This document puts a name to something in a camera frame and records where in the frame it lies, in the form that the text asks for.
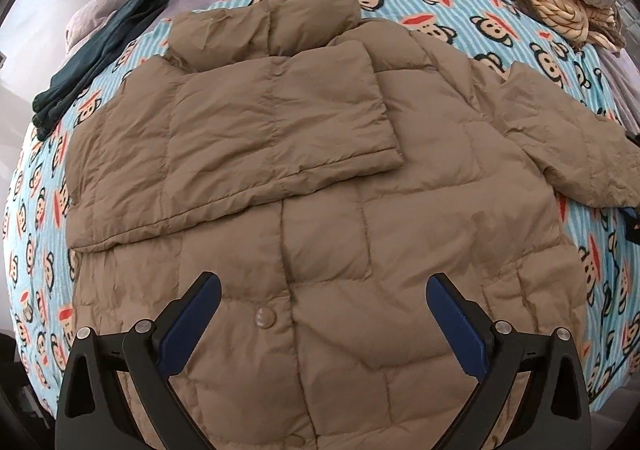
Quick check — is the tan puffer jacket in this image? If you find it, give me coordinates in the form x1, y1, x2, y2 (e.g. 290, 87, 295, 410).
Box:
65, 0, 640, 450

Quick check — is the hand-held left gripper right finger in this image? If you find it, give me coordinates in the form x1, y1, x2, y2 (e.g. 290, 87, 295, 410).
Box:
425, 272, 592, 450

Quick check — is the dark teal folded garment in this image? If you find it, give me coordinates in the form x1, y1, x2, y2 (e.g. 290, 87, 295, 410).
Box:
31, 0, 172, 141

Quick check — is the monkey print striped blanket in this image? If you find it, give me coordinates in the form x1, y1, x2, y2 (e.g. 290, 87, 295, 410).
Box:
0, 0, 633, 431

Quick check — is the beige chunky knit blanket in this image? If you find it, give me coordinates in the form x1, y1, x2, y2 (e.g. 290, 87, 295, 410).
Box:
475, 0, 623, 53

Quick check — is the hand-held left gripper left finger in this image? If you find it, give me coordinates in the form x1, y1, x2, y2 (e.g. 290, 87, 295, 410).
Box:
54, 271, 222, 450

